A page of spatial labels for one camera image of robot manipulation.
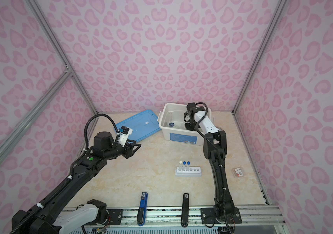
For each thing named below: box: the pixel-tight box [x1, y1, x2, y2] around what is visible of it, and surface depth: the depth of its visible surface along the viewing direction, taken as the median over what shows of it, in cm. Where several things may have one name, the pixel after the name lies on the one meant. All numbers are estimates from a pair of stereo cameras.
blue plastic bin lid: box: [115, 109, 162, 143], surface depth 116 cm
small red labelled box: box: [231, 167, 244, 178], surface depth 87 cm
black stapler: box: [180, 193, 190, 228], surface depth 74 cm
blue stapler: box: [136, 192, 148, 227], surface depth 76 cm
